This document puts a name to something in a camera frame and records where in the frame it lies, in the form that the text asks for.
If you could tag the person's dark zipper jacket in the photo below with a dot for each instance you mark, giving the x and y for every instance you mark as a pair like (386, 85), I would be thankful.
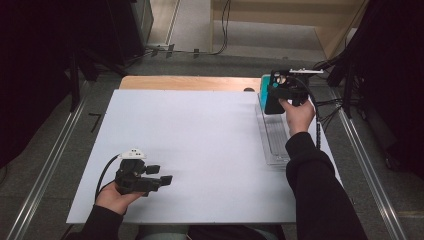
(233, 233)

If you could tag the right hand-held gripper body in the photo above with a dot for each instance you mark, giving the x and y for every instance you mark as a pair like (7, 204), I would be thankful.
(295, 88)

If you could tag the wooden table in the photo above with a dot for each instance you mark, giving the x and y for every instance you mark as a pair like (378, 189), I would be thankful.
(186, 82)

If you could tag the person's left hand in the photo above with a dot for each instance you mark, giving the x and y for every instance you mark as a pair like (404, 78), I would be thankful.
(115, 200)

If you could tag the dark cabinet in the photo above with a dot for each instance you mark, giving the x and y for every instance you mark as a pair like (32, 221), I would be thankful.
(133, 30)

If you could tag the metal floor rail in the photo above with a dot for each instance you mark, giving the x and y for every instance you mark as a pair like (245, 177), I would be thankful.
(370, 166)
(46, 166)

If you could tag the black tape mark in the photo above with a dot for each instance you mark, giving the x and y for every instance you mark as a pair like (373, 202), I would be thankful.
(96, 118)

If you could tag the person's right hand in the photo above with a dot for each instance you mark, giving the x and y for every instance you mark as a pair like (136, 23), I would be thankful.
(299, 116)

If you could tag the white board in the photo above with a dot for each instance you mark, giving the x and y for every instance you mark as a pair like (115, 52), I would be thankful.
(200, 153)

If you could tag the clear plastic tray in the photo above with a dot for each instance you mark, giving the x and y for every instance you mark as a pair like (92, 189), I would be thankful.
(275, 140)

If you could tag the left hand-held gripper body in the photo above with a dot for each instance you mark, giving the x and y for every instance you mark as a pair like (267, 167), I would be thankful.
(131, 175)

